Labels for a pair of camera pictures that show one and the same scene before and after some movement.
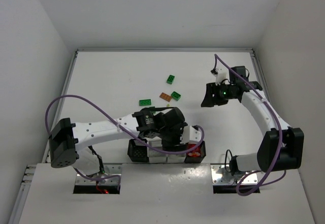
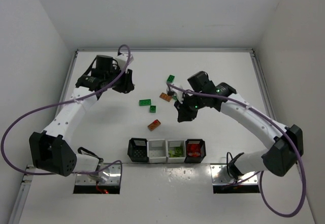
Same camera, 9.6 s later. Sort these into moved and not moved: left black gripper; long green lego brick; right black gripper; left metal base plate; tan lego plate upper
Moved: right black gripper; left black gripper
Not moved: long green lego brick; left metal base plate; tan lego plate upper
